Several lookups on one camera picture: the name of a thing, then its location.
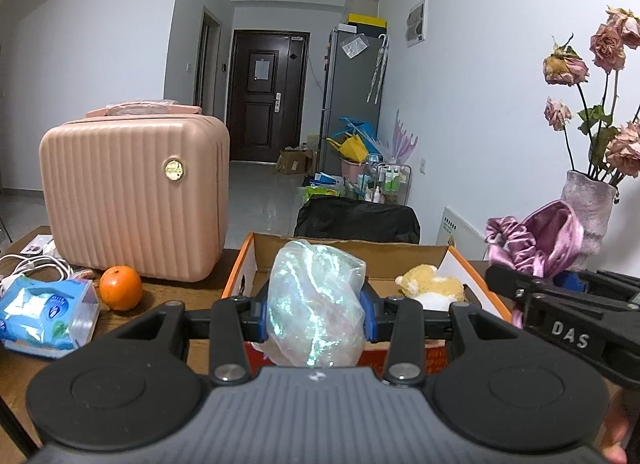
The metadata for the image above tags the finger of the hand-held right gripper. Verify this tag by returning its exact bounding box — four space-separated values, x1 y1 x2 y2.
485 265 556 317
552 269 640 312

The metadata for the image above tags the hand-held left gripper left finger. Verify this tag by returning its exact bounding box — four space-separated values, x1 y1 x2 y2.
116 284 271 388

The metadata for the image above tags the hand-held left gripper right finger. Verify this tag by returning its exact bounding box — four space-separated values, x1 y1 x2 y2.
361 284 521 389

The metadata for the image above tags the iridescent plastic bag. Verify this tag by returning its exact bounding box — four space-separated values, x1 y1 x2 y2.
266 239 367 369

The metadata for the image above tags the pink satin bonnet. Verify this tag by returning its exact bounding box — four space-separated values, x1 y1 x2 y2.
485 200 585 279

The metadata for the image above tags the white and yellow plush toy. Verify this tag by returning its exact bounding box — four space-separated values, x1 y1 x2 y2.
395 264 468 309

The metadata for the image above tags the red cardboard box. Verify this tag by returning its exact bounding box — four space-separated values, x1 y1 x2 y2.
221 231 513 380

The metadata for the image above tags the person's right hand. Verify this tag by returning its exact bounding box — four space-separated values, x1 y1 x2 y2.
605 389 632 464

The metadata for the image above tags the pink textured vase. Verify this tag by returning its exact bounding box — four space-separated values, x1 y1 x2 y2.
560 170 621 275

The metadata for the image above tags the pile of colourful packets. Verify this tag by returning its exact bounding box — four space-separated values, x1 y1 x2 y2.
302 171 348 205

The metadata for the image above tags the white trolley with bottles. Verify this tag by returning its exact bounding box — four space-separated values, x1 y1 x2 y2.
364 154 412 206

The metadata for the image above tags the pink bucket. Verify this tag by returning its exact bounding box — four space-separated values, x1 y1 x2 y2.
341 158 368 185

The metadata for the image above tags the orange fruit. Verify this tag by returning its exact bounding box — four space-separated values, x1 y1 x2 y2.
99 265 144 312

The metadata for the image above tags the brown cardboard box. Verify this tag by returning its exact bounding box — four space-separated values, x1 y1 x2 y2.
276 146 317 176

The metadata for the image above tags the purple feather decoration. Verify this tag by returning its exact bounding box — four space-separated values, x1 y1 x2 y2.
382 109 418 170

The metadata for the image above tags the pink ribbed suitcase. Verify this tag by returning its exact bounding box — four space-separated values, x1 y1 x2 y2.
39 100 231 280

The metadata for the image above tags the blue folded rack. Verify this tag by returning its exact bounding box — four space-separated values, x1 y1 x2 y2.
337 116 378 145

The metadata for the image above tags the dark brown entrance door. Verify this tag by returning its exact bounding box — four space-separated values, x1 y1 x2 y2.
226 29 311 165

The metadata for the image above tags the grey refrigerator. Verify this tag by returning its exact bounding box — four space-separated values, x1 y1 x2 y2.
320 24 388 180

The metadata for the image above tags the blue wet wipes pack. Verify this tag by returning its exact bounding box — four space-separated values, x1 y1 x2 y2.
0 275 99 360

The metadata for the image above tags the white printed card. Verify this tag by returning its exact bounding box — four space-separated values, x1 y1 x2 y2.
24 236 58 256

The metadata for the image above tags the dried pink rose bouquet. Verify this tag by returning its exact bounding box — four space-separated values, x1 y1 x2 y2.
543 6 640 190

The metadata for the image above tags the folded clear umbrella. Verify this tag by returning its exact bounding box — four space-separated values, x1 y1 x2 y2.
367 34 390 105

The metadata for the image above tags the dark side door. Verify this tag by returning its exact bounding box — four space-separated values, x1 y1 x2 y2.
195 5 222 120

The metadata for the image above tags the clear plastic pouch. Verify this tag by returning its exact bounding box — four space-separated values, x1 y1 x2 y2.
341 35 369 57

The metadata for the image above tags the yellow and black box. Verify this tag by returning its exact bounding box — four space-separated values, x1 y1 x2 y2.
347 13 388 31

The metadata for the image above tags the white charging cable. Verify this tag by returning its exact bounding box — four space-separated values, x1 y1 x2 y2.
0 253 76 292

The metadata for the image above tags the wall poster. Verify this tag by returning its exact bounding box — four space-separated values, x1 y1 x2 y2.
405 0 428 48

